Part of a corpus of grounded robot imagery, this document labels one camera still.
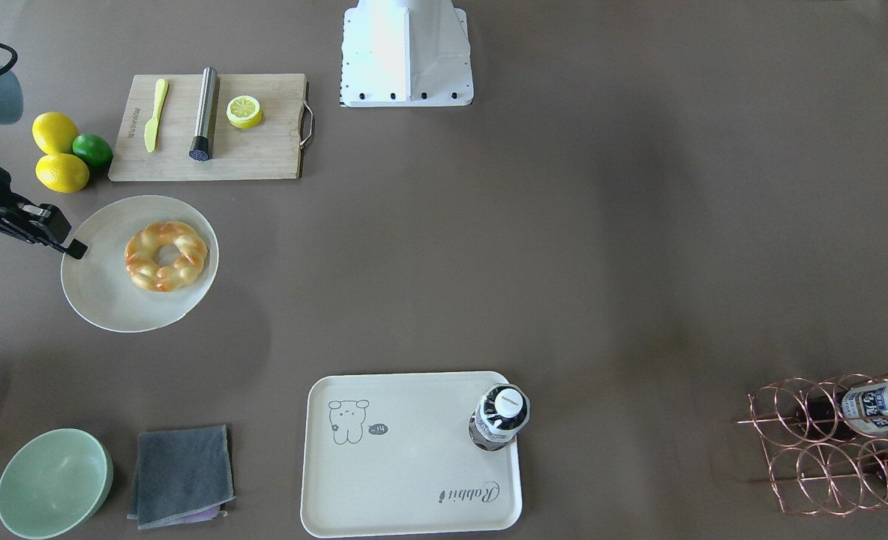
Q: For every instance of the glazed twisted donut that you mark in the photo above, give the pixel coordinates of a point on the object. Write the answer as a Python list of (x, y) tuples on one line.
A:
[(140, 263)]

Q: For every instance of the white round plate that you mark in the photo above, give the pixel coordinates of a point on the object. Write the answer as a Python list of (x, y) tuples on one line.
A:
[(98, 287)]

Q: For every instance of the cream rabbit tray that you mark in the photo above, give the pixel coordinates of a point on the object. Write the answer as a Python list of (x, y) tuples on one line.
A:
[(390, 454)]

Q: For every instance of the water bottle on tray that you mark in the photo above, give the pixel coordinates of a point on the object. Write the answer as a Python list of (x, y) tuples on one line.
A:
[(502, 412)]

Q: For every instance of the lower yellow lemon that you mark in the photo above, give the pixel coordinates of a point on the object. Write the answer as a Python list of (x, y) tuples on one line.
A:
[(63, 173)]

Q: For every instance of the yellow lemon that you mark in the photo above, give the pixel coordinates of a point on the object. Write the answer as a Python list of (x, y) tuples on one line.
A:
[(63, 173), (54, 133)]

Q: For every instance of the green lime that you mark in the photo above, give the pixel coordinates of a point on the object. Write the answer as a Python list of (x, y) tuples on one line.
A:
[(94, 150)]

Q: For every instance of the upper yellow lemon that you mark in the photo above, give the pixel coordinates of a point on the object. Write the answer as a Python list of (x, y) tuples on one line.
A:
[(54, 133)]

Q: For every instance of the steel cylinder grinder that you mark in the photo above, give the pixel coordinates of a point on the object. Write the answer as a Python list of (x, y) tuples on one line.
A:
[(201, 146)]

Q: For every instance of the yellow plastic knife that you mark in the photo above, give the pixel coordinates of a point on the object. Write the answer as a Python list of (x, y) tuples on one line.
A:
[(150, 133)]

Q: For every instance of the half lemon slice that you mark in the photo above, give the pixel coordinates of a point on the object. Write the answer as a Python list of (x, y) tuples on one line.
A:
[(244, 112)]

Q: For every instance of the wooden cutting board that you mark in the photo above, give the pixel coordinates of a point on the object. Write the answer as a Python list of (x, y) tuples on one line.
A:
[(270, 151)]

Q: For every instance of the green bowl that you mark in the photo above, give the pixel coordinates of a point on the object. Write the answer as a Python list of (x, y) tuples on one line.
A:
[(54, 483)]

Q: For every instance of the grey folded cloth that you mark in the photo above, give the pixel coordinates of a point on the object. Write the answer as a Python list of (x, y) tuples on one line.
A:
[(182, 477)]

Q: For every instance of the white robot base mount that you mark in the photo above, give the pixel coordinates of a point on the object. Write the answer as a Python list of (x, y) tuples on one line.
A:
[(405, 54)]

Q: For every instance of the copper wire bottle rack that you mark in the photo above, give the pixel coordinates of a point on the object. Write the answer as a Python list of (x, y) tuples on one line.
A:
[(816, 463)]

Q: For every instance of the bottle in wire rack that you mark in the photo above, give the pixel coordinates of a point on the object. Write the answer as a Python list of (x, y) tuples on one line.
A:
[(865, 409)]

